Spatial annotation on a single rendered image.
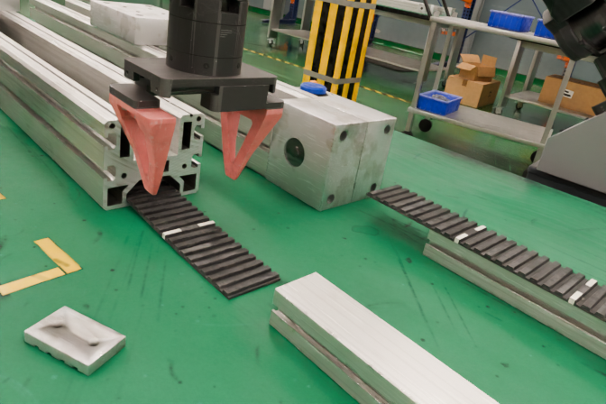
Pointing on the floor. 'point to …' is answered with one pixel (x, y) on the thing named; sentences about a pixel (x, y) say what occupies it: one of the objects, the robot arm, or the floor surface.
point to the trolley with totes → (447, 112)
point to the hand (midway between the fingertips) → (194, 175)
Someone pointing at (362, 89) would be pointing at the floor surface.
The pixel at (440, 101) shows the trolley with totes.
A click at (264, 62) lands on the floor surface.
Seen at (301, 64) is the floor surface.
